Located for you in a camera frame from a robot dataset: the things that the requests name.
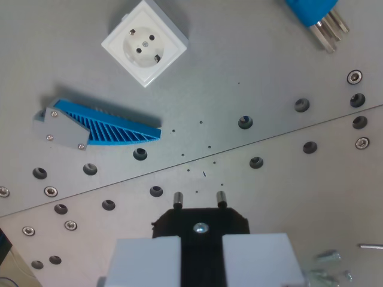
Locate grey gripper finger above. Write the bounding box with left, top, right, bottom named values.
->
left=97, top=236, right=183, bottom=287
left=221, top=233, right=306, bottom=287

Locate black two-pin plug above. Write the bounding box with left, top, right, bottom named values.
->
left=151, top=191, right=251, bottom=287

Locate dark box with blue edge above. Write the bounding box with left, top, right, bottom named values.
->
left=0, top=228, right=13, bottom=265

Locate blue holder with metal pins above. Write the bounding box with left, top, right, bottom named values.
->
left=282, top=0, right=351, bottom=54

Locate blue ribbed finger grey mount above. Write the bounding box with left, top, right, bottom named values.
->
left=32, top=97, right=162, bottom=152

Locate white wall socket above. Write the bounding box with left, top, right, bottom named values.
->
left=101, top=0, right=189, bottom=88

